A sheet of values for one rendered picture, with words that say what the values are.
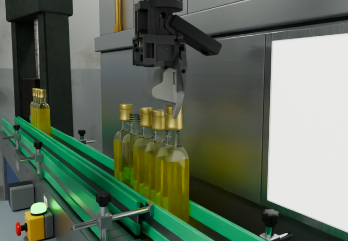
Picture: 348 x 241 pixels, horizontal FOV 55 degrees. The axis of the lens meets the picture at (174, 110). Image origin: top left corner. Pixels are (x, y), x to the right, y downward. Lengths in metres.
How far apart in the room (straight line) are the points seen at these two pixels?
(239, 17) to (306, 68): 0.20
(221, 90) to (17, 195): 0.88
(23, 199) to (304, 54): 1.08
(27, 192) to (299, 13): 1.09
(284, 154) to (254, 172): 0.09
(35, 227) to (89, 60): 3.29
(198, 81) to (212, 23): 0.14
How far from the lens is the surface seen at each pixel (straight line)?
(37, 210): 1.11
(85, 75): 4.22
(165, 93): 0.61
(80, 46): 4.23
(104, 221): 0.70
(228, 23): 0.77
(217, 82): 0.77
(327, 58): 0.60
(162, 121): 0.75
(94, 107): 4.26
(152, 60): 0.59
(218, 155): 0.79
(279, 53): 0.66
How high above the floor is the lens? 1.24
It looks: 6 degrees down
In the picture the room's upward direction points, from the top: straight up
